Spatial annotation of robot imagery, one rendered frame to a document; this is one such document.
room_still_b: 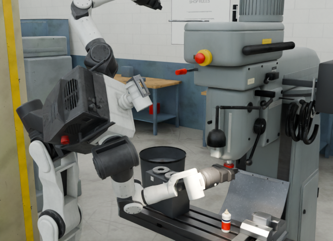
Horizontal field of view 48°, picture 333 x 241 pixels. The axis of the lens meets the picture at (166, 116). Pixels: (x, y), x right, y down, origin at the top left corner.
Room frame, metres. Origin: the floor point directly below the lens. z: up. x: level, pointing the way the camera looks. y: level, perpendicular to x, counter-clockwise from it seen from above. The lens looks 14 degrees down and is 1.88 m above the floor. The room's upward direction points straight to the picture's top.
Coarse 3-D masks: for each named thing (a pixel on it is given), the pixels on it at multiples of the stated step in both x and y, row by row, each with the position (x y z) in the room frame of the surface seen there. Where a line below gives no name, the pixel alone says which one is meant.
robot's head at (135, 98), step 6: (132, 84) 1.38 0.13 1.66; (132, 90) 1.38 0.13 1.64; (138, 90) 1.38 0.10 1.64; (144, 90) 1.40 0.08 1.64; (126, 96) 1.40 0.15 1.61; (132, 96) 1.38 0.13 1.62; (138, 96) 1.37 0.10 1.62; (126, 102) 1.39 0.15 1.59; (132, 102) 1.38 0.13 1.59; (138, 102) 1.36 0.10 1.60; (144, 102) 1.36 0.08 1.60; (150, 102) 1.37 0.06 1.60; (138, 108) 1.36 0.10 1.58; (144, 108) 1.40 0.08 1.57
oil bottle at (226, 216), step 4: (224, 212) 1.58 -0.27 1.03; (228, 212) 1.58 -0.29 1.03; (224, 216) 1.57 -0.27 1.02; (228, 216) 1.56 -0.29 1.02; (224, 220) 1.57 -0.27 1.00; (228, 220) 1.56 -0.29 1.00; (224, 224) 1.57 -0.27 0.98; (228, 224) 1.56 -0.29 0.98; (224, 228) 1.56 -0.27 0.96; (228, 228) 1.57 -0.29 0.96
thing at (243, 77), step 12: (276, 60) 1.66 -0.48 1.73; (204, 72) 1.52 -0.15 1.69; (216, 72) 1.49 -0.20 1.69; (228, 72) 1.45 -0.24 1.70; (240, 72) 1.42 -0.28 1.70; (252, 72) 1.46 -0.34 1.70; (264, 72) 1.55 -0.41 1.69; (204, 84) 1.52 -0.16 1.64; (216, 84) 1.49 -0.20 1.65; (228, 84) 1.45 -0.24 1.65; (240, 84) 1.42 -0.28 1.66; (252, 84) 1.46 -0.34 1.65; (264, 84) 1.57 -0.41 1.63
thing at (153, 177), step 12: (156, 168) 1.86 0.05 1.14; (168, 168) 1.86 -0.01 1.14; (156, 180) 1.78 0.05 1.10; (168, 180) 1.74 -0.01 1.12; (180, 180) 1.74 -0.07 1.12; (180, 192) 1.72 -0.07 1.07; (156, 204) 1.78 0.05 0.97; (168, 204) 1.71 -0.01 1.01; (180, 204) 1.72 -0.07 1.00; (168, 216) 1.71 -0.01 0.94
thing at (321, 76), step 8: (320, 64) 1.56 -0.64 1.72; (328, 64) 1.54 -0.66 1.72; (320, 72) 1.56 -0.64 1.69; (328, 72) 1.54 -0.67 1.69; (320, 80) 1.55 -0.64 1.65; (328, 80) 1.54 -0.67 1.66; (320, 88) 1.55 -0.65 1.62; (328, 88) 1.53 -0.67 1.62; (320, 96) 1.55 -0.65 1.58; (328, 96) 1.53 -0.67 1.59; (320, 104) 1.55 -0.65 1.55; (328, 104) 1.53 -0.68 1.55; (328, 112) 1.53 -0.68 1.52
